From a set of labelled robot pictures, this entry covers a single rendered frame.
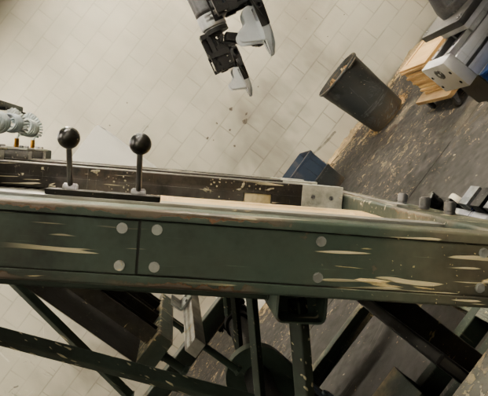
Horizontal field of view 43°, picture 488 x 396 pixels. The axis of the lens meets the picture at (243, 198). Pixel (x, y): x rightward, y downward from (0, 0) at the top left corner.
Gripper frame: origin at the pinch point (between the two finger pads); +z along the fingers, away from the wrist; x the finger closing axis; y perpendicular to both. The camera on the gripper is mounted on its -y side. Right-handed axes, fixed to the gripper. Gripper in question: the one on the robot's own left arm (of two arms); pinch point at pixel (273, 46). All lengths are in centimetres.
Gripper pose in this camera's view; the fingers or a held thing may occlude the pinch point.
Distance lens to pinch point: 112.5
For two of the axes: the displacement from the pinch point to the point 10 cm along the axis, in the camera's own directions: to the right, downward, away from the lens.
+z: 4.1, 9.0, 1.1
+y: -9.1, 4.2, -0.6
